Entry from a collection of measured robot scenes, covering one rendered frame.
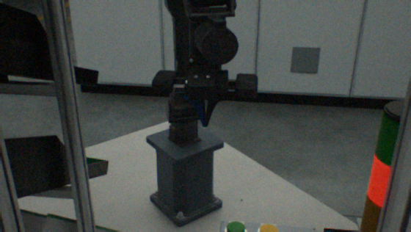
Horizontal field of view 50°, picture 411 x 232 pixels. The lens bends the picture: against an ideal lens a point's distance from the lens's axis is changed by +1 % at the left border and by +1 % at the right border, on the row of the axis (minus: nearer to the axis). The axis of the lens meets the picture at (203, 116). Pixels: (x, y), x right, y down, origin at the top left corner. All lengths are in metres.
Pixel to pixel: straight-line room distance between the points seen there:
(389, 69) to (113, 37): 2.30
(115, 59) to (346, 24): 1.95
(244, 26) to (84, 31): 1.38
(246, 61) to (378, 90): 1.11
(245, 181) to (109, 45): 2.81
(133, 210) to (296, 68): 2.75
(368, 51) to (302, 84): 0.58
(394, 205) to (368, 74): 3.42
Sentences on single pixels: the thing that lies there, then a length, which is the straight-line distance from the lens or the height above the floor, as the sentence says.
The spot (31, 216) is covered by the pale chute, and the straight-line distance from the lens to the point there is 0.84.
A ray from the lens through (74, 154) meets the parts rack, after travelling 0.62.
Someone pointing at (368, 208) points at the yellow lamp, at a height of 1.30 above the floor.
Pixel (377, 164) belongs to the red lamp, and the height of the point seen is 1.36.
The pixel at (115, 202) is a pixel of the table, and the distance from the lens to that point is 1.25.
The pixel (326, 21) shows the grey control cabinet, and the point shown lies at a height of 0.74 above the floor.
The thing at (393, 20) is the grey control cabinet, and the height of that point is 0.76.
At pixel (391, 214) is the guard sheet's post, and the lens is 0.48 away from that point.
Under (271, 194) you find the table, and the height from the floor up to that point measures 0.86.
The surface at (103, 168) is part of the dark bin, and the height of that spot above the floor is 1.20.
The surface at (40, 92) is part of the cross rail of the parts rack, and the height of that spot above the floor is 1.38.
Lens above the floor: 1.60
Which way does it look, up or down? 26 degrees down
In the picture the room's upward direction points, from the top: straight up
